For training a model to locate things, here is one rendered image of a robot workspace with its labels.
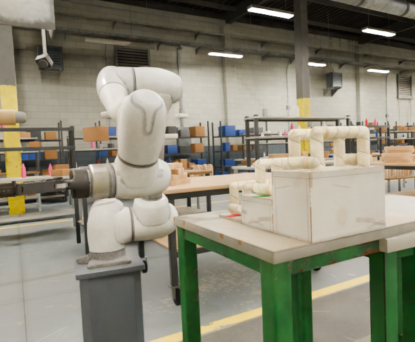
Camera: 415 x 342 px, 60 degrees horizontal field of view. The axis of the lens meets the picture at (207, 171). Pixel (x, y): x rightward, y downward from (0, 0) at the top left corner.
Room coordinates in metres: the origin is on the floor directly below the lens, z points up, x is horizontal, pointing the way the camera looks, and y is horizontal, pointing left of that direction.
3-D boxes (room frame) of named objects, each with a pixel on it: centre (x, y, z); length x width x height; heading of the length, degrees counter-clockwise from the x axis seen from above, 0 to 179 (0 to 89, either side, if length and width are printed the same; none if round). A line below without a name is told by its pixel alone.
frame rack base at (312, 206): (0.97, -0.33, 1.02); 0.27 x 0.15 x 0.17; 118
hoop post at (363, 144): (0.97, -0.42, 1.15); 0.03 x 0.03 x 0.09
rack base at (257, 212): (1.11, -0.26, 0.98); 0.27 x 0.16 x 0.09; 118
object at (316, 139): (0.89, -0.28, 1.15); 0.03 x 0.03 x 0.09
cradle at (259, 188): (1.06, -0.17, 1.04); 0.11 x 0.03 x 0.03; 28
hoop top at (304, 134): (1.00, -0.31, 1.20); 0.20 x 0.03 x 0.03; 117
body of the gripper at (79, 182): (0.86, 0.34, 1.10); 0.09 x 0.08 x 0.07; 118
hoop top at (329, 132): (0.93, -0.35, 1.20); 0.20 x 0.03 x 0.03; 117
